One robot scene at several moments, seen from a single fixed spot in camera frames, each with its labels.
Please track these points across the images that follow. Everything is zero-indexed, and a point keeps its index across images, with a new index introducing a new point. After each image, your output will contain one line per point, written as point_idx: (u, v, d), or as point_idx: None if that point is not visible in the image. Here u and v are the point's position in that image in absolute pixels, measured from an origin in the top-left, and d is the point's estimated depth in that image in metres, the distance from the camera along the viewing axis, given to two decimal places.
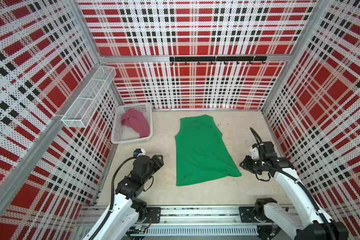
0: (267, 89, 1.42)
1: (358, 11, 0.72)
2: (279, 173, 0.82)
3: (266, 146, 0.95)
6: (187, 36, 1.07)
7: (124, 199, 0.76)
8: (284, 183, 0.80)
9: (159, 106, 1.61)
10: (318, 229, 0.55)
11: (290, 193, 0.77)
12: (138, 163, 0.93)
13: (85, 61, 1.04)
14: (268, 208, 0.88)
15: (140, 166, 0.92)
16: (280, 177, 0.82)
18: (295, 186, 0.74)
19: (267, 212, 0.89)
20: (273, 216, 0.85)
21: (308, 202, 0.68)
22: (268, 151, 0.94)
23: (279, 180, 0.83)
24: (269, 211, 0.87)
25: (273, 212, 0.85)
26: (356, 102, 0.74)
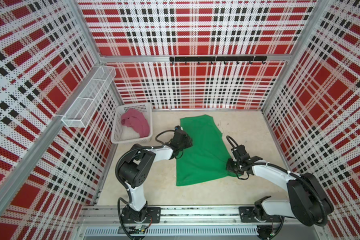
0: (267, 89, 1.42)
1: (358, 10, 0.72)
2: (254, 166, 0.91)
3: (239, 150, 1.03)
6: (187, 36, 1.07)
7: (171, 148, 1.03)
8: (259, 171, 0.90)
9: (159, 106, 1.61)
10: (295, 185, 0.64)
11: (267, 175, 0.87)
12: (179, 133, 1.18)
13: (85, 61, 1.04)
14: (266, 206, 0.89)
15: (179, 136, 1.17)
16: (256, 168, 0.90)
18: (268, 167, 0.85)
19: (267, 210, 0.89)
20: (273, 211, 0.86)
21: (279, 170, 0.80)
22: (242, 154, 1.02)
23: (255, 171, 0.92)
24: (268, 208, 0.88)
25: (269, 204, 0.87)
26: (356, 102, 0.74)
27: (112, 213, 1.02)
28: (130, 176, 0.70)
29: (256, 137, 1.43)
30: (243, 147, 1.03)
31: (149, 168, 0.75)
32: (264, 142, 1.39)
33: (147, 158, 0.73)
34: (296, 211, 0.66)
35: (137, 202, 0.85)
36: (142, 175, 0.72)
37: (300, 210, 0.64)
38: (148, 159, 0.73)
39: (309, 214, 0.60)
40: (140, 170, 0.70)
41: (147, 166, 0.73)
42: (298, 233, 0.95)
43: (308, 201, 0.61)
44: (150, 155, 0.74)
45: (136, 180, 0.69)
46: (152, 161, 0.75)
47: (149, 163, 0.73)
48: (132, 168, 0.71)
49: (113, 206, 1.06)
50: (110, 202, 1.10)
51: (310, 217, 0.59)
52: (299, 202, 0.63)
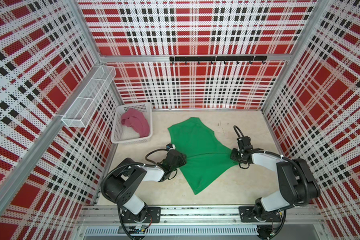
0: (267, 89, 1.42)
1: (358, 10, 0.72)
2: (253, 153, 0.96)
3: (244, 140, 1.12)
6: (187, 35, 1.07)
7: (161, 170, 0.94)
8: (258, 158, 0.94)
9: (159, 106, 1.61)
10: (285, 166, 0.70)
11: (264, 161, 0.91)
12: (171, 154, 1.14)
13: (85, 61, 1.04)
14: (264, 202, 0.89)
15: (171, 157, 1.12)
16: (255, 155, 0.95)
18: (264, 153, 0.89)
19: (266, 206, 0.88)
20: (271, 207, 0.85)
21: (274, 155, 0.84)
22: (246, 144, 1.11)
23: (254, 159, 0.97)
24: (266, 204, 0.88)
25: (267, 201, 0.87)
26: (356, 102, 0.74)
27: (112, 213, 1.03)
28: (113, 192, 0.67)
29: (256, 137, 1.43)
30: (248, 139, 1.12)
31: (136, 186, 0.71)
32: (264, 142, 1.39)
33: (136, 175, 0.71)
34: (283, 191, 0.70)
35: (133, 207, 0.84)
36: (128, 193, 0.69)
37: (286, 190, 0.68)
38: (137, 177, 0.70)
39: (293, 192, 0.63)
40: (126, 188, 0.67)
41: (134, 184, 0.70)
42: (298, 233, 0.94)
43: (294, 181, 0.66)
44: (141, 173, 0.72)
45: (119, 198, 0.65)
46: (141, 179, 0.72)
47: (137, 181, 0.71)
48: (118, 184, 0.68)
49: (113, 206, 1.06)
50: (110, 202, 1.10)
51: (293, 194, 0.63)
52: (285, 181, 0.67)
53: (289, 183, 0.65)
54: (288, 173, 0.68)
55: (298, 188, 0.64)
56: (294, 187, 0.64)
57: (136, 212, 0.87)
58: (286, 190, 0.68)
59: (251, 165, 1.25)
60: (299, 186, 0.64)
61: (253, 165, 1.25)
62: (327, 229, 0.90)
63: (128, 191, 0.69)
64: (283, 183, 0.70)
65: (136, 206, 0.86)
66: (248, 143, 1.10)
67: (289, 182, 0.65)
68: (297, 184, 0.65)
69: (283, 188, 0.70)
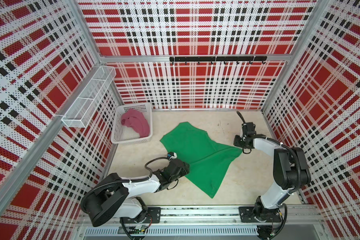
0: (267, 89, 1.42)
1: (358, 11, 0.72)
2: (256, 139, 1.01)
3: (248, 126, 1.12)
6: (187, 36, 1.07)
7: (157, 181, 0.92)
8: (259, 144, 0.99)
9: (159, 106, 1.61)
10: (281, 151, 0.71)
11: (263, 148, 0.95)
12: (174, 164, 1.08)
13: (85, 61, 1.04)
14: (264, 199, 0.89)
15: (173, 168, 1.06)
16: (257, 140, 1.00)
18: (266, 140, 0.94)
19: (265, 203, 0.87)
20: (270, 203, 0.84)
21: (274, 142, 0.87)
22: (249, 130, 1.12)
23: (255, 144, 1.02)
24: (266, 201, 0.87)
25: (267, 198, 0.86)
26: (356, 102, 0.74)
27: None
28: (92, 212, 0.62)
29: None
30: (253, 125, 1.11)
31: (116, 208, 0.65)
32: None
33: (115, 198, 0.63)
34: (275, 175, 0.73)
35: (128, 214, 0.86)
36: (107, 214, 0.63)
37: (278, 174, 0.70)
38: (117, 199, 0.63)
39: (284, 176, 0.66)
40: (103, 210, 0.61)
41: (114, 206, 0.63)
42: (298, 233, 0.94)
43: (287, 167, 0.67)
44: (122, 194, 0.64)
45: (96, 219, 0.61)
46: (121, 201, 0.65)
47: (117, 203, 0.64)
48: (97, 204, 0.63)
49: None
50: None
51: (284, 179, 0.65)
52: (279, 167, 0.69)
53: (282, 168, 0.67)
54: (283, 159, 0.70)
55: (290, 173, 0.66)
56: (286, 172, 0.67)
57: (133, 216, 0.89)
58: (278, 174, 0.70)
59: (251, 165, 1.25)
60: (291, 172, 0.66)
61: (253, 165, 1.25)
62: (327, 230, 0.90)
63: (107, 212, 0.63)
64: (276, 167, 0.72)
65: (133, 211, 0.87)
66: (251, 129, 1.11)
67: (282, 167, 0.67)
68: (289, 170, 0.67)
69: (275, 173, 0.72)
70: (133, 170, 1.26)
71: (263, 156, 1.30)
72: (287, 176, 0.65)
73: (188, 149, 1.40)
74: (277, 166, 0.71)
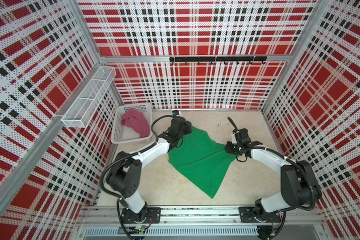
0: (267, 89, 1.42)
1: (358, 11, 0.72)
2: (252, 149, 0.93)
3: (242, 133, 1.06)
6: (187, 36, 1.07)
7: (165, 141, 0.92)
8: (258, 155, 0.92)
9: (159, 106, 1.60)
10: (289, 170, 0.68)
11: (264, 159, 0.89)
12: (176, 121, 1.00)
13: (85, 62, 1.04)
14: (264, 203, 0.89)
15: (176, 126, 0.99)
16: (255, 151, 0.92)
18: (265, 151, 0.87)
19: (266, 208, 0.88)
20: (271, 208, 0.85)
21: (276, 155, 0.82)
22: (244, 138, 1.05)
23: (253, 155, 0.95)
24: (266, 206, 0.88)
25: (268, 203, 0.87)
26: (356, 102, 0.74)
27: (112, 213, 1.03)
28: (117, 187, 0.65)
29: (256, 137, 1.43)
30: (247, 132, 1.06)
31: (136, 177, 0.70)
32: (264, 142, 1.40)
33: (134, 167, 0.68)
34: (285, 193, 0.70)
35: (135, 206, 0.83)
36: (132, 185, 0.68)
37: (289, 193, 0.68)
38: (135, 170, 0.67)
39: (297, 196, 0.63)
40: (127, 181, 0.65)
41: (134, 176, 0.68)
42: (298, 233, 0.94)
43: (298, 186, 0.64)
44: (137, 166, 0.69)
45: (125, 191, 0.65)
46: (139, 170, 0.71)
47: (136, 173, 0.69)
48: (119, 179, 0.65)
49: (113, 207, 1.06)
50: (110, 202, 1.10)
51: (298, 199, 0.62)
52: (289, 186, 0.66)
53: (293, 188, 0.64)
54: (292, 177, 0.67)
55: (303, 192, 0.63)
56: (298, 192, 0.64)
57: (137, 211, 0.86)
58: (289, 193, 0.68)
59: (251, 165, 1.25)
60: (303, 191, 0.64)
61: (253, 165, 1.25)
62: (327, 230, 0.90)
63: (132, 184, 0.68)
64: (286, 186, 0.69)
65: (138, 203, 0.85)
66: (246, 136, 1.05)
67: (293, 188, 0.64)
68: (301, 189, 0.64)
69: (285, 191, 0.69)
70: None
71: None
72: (300, 196, 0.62)
73: (188, 149, 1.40)
74: (287, 185, 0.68)
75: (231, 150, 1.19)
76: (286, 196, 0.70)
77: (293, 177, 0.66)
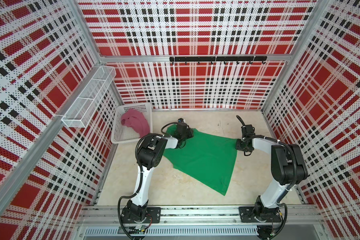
0: (267, 89, 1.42)
1: (358, 10, 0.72)
2: (254, 138, 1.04)
3: (247, 128, 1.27)
6: (187, 35, 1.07)
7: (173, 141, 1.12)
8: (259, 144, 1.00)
9: (159, 106, 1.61)
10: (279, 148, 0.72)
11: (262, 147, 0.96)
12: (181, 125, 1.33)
13: (85, 61, 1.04)
14: (264, 199, 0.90)
15: (181, 128, 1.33)
16: (256, 140, 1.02)
18: (265, 138, 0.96)
19: (265, 202, 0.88)
20: (270, 201, 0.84)
21: (272, 141, 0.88)
22: (249, 131, 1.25)
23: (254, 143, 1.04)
24: (265, 200, 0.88)
25: (267, 196, 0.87)
26: (356, 102, 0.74)
27: (112, 213, 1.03)
28: (147, 158, 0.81)
29: None
30: (252, 127, 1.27)
31: (161, 153, 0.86)
32: None
33: (161, 143, 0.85)
34: (274, 171, 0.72)
35: (143, 196, 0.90)
36: (158, 157, 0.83)
37: (276, 170, 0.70)
38: (162, 145, 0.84)
39: (281, 171, 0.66)
40: (157, 153, 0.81)
41: (161, 150, 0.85)
42: (298, 233, 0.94)
43: (284, 162, 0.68)
44: (163, 141, 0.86)
45: (153, 162, 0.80)
46: (164, 147, 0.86)
47: (163, 148, 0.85)
48: (148, 152, 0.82)
49: (113, 206, 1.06)
50: (110, 202, 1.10)
51: (281, 173, 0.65)
52: (276, 163, 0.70)
53: (279, 163, 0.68)
54: (280, 154, 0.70)
55: (287, 169, 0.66)
56: (283, 168, 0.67)
57: (141, 204, 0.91)
58: (276, 170, 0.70)
59: (251, 165, 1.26)
60: (288, 168, 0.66)
61: (253, 165, 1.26)
62: (327, 229, 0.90)
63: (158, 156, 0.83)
64: (274, 164, 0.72)
65: (144, 196, 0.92)
66: (250, 130, 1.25)
67: (279, 162, 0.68)
68: (286, 165, 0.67)
69: (274, 169, 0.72)
70: (133, 170, 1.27)
71: (263, 156, 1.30)
72: (284, 171, 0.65)
73: (188, 149, 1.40)
74: (274, 162, 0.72)
75: (240, 146, 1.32)
76: (274, 174, 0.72)
77: (281, 155, 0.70)
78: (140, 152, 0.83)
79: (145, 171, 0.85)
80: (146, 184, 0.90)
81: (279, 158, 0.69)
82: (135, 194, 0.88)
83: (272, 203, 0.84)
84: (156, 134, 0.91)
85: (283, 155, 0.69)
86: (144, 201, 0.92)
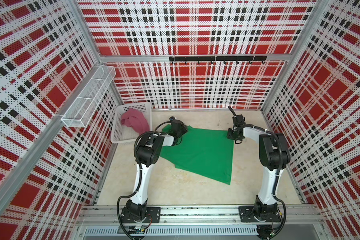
0: (267, 89, 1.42)
1: (358, 10, 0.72)
2: (244, 128, 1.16)
3: (238, 118, 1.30)
6: (187, 36, 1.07)
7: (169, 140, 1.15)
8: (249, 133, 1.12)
9: (159, 106, 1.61)
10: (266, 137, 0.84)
11: (252, 135, 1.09)
12: (175, 123, 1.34)
13: (85, 61, 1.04)
14: (261, 197, 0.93)
15: (177, 125, 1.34)
16: (246, 129, 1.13)
18: (254, 128, 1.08)
19: (262, 200, 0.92)
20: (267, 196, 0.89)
21: (260, 130, 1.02)
22: (240, 121, 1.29)
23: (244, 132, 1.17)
24: (262, 197, 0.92)
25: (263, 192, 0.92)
26: (356, 102, 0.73)
27: (112, 213, 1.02)
28: (146, 157, 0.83)
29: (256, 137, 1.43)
30: (242, 117, 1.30)
31: (159, 150, 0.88)
32: None
33: (159, 140, 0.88)
34: (262, 157, 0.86)
35: (143, 194, 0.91)
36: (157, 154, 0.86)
37: (264, 156, 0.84)
38: (160, 142, 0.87)
39: (268, 157, 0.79)
40: (155, 150, 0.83)
41: (159, 148, 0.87)
42: (298, 234, 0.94)
43: (270, 149, 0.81)
44: (161, 138, 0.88)
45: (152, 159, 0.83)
46: (162, 144, 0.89)
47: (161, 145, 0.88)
48: (146, 150, 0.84)
49: (113, 206, 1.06)
50: (110, 202, 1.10)
51: (268, 159, 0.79)
52: (264, 150, 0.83)
53: (266, 150, 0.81)
54: (267, 143, 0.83)
55: (274, 155, 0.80)
56: (270, 155, 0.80)
57: (142, 203, 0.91)
58: (264, 156, 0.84)
59: (251, 165, 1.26)
60: (274, 154, 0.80)
61: (253, 165, 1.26)
62: (327, 230, 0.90)
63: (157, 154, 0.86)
64: (263, 151, 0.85)
65: (144, 194, 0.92)
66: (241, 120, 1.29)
67: (266, 150, 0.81)
68: (272, 152, 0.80)
69: (262, 155, 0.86)
70: (133, 170, 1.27)
71: None
72: (271, 157, 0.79)
73: (188, 149, 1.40)
74: (263, 150, 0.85)
75: (232, 136, 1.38)
76: (263, 160, 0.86)
77: (268, 143, 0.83)
78: (139, 151, 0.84)
79: (144, 169, 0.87)
80: (146, 182, 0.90)
81: (267, 147, 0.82)
82: (135, 192, 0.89)
83: (269, 197, 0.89)
84: (153, 132, 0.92)
85: (269, 143, 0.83)
86: (144, 199, 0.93)
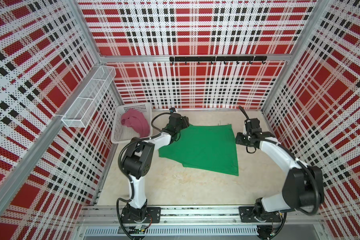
0: (267, 89, 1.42)
1: (358, 10, 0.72)
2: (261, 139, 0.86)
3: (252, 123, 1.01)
6: (187, 35, 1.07)
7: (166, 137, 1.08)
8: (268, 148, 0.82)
9: (159, 106, 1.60)
10: (298, 173, 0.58)
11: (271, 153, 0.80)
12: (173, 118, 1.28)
13: (85, 61, 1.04)
14: (265, 203, 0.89)
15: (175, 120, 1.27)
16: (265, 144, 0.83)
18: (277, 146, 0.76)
19: (265, 206, 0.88)
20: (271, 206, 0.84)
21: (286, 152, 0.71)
22: (255, 127, 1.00)
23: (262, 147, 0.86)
24: (266, 205, 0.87)
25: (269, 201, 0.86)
26: (356, 102, 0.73)
27: (112, 213, 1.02)
28: (134, 168, 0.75)
29: None
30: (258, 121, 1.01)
31: (149, 159, 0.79)
32: None
33: (148, 149, 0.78)
34: (288, 192, 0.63)
35: (139, 198, 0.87)
36: (146, 164, 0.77)
37: (292, 194, 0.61)
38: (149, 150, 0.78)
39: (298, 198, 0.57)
40: (144, 161, 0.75)
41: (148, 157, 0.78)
42: (298, 233, 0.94)
43: (303, 190, 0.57)
44: (150, 146, 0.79)
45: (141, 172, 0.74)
46: (152, 152, 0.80)
47: (150, 154, 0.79)
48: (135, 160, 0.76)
49: (113, 206, 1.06)
50: (110, 201, 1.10)
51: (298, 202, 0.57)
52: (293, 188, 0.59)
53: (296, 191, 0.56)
54: (299, 181, 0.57)
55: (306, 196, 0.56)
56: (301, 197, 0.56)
57: (140, 206, 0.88)
58: (291, 194, 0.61)
59: (251, 165, 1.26)
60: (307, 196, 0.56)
61: (253, 165, 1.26)
62: (327, 230, 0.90)
63: (146, 164, 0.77)
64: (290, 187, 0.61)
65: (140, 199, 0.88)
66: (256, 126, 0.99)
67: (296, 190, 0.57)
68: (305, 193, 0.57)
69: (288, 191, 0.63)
70: None
71: (263, 155, 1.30)
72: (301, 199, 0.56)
73: (187, 149, 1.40)
74: (290, 185, 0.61)
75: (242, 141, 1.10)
76: (288, 196, 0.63)
77: (300, 181, 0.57)
78: (126, 161, 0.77)
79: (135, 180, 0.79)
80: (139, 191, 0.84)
81: (297, 186, 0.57)
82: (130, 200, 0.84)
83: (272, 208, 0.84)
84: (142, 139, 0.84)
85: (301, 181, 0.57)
86: (141, 203, 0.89)
